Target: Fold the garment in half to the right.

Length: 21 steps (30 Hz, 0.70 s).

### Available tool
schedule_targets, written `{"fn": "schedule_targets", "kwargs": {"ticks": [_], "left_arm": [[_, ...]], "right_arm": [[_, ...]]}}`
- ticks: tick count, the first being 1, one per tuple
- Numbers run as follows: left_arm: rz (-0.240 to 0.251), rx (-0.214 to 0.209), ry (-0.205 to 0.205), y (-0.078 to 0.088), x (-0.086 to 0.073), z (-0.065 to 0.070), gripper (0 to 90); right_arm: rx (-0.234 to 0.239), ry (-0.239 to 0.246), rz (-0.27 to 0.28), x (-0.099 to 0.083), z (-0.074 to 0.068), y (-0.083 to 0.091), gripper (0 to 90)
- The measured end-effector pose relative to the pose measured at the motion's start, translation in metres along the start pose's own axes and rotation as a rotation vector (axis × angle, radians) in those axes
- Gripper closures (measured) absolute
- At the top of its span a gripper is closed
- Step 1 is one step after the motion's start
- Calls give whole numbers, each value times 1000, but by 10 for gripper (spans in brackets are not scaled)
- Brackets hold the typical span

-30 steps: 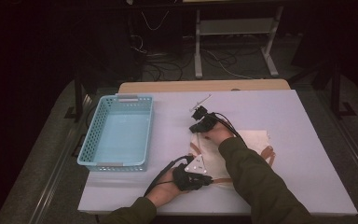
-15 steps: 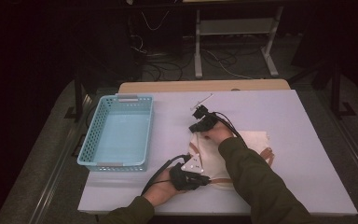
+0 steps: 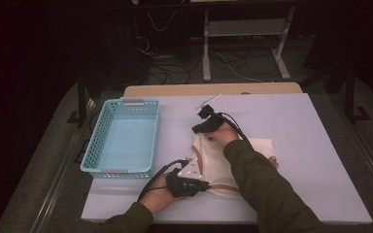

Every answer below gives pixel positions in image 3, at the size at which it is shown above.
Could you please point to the person's right hand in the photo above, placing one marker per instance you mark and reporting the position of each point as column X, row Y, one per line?
column 225, row 134

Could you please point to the cream baby bodysuit brown trim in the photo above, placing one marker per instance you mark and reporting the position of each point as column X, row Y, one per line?
column 213, row 165

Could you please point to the wooden table edge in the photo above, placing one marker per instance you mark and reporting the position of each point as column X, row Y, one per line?
column 207, row 89

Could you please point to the black metal stand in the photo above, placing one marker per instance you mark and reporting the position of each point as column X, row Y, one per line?
column 349, row 97
column 81, row 97

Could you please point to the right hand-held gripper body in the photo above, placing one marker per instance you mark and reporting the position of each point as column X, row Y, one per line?
column 212, row 119

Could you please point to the person's left hand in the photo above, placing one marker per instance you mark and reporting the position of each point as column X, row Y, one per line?
column 157, row 197

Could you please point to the grey floor rail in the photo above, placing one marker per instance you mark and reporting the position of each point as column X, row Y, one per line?
column 61, row 181
column 372, row 158

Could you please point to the light blue plastic basket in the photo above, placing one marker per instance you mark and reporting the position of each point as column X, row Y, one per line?
column 123, row 145

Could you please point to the white metal stand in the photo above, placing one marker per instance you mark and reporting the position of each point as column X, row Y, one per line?
column 246, row 27

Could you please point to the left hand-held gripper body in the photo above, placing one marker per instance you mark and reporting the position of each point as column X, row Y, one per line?
column 181, row 184

